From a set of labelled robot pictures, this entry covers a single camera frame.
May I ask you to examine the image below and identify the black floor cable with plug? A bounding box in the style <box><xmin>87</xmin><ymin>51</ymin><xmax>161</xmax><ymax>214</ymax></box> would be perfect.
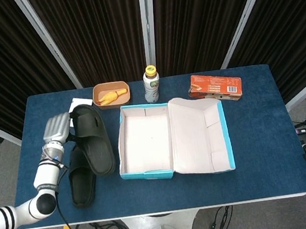
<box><xmin>199</xmin><ymin>204</ymin><xmax>236</xmax><ymax>229</ymax></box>

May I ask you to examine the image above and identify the white flat notebook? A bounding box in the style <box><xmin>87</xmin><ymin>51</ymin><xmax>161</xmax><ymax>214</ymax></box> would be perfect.
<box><xmin>69</xmin><ymin>95</ymin><xmax>95</xmax><ymax>113</ymax></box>

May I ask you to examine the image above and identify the blue table cover cloth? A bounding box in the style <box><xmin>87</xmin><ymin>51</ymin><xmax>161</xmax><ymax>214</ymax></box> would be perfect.
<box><xmin>0</xmin><ymin>58</ymin><xmax>306</xmax><ymax>229</ymax></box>

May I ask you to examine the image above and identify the brown paper bowl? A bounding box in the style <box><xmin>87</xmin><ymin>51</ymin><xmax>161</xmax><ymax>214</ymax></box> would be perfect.
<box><xmin>91</xmin><ymin>79</ymin><xmax>133</xmax><ymax>111</ymax></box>

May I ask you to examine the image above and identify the light blue cardboard shoe box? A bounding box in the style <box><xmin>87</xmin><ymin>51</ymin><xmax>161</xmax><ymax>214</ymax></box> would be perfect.
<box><xmin>110</xmin><ymin>91</ymin><xmax>237</xmax><ymax>186</ymax></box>

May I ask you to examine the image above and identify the black rubber slipper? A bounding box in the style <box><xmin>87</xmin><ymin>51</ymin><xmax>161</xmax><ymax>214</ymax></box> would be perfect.
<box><xmin>67</xmin><ymin>101</ymin><xmax>118</xmax><ymax>180</ymax></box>
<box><xmin>65</xmin><ymin>143</ymin><xmax>101</xmax><ymax>210</ymax></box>

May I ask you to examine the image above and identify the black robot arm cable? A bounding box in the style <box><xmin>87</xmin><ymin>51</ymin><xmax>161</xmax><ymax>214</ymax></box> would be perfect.
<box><xmin>49</xmin><ymin>160</ymin><xmax>74</xmax><ymax>229</ymax></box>

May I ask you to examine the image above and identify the orange cardboard carton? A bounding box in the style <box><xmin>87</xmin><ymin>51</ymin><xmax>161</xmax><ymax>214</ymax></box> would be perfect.
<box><xmin>186</xmin><ymin>69</ymin><xmax>244</xmax><ymax>107</ymax></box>

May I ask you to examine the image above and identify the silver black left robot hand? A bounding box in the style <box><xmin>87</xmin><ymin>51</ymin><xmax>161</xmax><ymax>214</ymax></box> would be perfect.
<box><xmin>39</xmin><ymin>111</ymin><xmax>79</xmax><ymax>148</ymax></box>

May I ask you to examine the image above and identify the yellow rubber chicken toy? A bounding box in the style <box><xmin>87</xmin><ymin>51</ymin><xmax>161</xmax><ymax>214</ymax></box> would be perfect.
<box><xmin>95</xmin><ymin>87</ymin><xmax>129</xmax><ymax>105</ymax></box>

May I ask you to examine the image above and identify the drink bottle with yellow cap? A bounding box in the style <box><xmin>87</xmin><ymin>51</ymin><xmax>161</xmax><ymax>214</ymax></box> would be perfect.
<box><xmin>140</xmin><ymin>64</ymin><xmax>164</xmax><ymax>104</ymax></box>

